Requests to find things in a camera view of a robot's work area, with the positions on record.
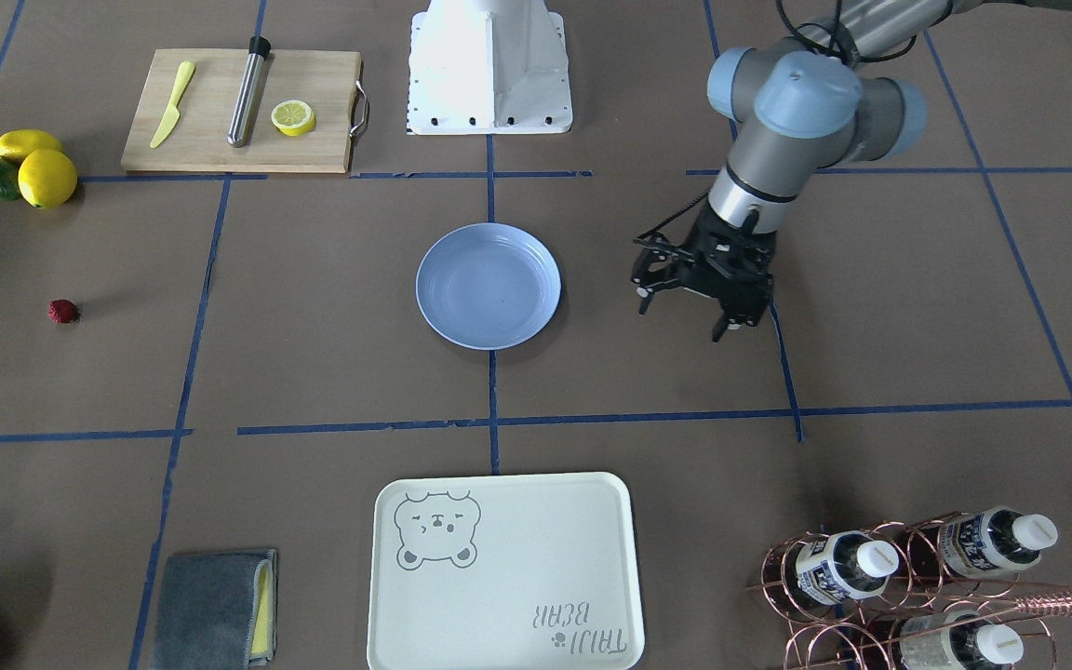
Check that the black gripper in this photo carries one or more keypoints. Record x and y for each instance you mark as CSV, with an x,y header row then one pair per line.
x,y
705,244

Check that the blue round plate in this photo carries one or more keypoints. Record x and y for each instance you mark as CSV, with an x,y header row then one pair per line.
x,y
488,286

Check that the red strawberry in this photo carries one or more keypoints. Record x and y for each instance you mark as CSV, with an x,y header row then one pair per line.
x,y
63,312

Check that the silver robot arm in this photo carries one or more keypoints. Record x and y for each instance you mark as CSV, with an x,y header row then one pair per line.
x,y
800,106

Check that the tea bottle front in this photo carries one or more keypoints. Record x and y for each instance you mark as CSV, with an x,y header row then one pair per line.
x,y
841,567

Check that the tea bottle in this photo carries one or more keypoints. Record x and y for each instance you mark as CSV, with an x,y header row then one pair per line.
x,y
981,546
956,639
841,567

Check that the cream bear serving tray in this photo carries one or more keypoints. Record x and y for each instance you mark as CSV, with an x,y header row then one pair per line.
x,y
505,572

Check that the tea bottle middle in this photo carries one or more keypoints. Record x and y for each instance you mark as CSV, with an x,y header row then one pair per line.
x,y
981,546

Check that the lemon half slice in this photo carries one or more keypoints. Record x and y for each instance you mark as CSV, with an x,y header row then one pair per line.
x,y
293,118

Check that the yellow plastic knife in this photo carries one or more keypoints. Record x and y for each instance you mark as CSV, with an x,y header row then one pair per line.
x,y
172,113

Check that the grey folded cloth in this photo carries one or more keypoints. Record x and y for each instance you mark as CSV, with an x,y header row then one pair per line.
x,y
217,611

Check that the large yellow lemon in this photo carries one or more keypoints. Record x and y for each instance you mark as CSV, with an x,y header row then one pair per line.
x,y
47,178

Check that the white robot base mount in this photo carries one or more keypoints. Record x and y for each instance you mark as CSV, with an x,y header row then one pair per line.
x,y
488,68

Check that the copper wire bottle rack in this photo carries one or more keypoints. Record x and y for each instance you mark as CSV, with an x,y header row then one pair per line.
x,y
831,638

